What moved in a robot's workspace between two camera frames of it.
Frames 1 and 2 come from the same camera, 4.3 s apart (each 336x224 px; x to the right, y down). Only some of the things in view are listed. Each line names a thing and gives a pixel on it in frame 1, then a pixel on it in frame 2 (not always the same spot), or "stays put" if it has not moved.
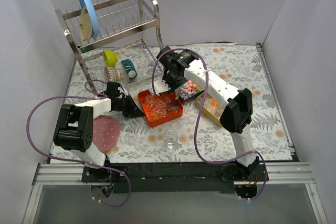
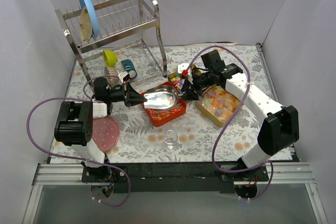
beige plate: (85, 25) stays put
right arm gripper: (171, 84) -> (193, 82)
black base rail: (174, 177) stays put
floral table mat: (180, 122) stays put
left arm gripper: (128, 106) -> (126, 94)
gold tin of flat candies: (212, 109) stays put
